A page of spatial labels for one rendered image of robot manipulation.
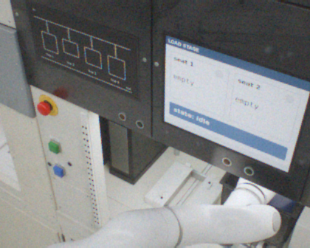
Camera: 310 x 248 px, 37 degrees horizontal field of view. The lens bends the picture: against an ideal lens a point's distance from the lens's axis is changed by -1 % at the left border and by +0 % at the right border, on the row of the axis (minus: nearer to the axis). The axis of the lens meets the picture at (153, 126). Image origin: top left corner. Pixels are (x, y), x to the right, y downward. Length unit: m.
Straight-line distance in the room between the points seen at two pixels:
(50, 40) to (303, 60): 0.59
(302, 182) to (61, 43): 0.60
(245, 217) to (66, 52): 0.55
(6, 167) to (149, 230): 1.05
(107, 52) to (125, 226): 0.37
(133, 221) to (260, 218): 0.32
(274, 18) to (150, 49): 0.27
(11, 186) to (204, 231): 0.94
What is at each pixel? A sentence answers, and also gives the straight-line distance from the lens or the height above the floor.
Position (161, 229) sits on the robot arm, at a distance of 0.90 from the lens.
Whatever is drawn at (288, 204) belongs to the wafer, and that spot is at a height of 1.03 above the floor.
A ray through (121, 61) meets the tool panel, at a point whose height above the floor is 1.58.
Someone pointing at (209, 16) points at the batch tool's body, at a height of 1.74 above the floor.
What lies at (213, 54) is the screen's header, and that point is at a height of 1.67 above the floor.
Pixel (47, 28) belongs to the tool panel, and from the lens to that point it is 1.10.
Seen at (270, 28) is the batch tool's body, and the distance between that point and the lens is 0.77.
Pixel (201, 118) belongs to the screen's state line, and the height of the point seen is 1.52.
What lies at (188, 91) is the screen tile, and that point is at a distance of 0.91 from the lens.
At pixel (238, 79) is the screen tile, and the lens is 0.84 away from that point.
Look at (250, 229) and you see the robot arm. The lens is 1.05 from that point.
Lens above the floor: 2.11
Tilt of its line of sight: 41 degrees down
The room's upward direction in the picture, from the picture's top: straight up
